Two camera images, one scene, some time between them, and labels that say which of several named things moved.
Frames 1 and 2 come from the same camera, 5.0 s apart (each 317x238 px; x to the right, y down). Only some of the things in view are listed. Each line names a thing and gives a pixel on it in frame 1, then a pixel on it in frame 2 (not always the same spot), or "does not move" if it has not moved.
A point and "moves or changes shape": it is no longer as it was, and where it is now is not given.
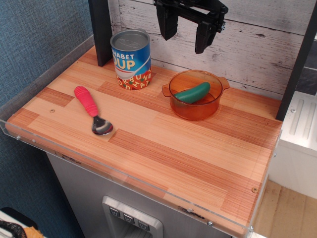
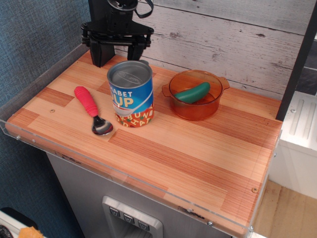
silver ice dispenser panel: [123, 220] does not move
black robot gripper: [212, 11] -> [119, 29]
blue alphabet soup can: [131, 53] moves or changes shape
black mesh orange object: [13, 224] does not move
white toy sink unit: [293, 159] does not move
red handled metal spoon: [100, 126] does not move
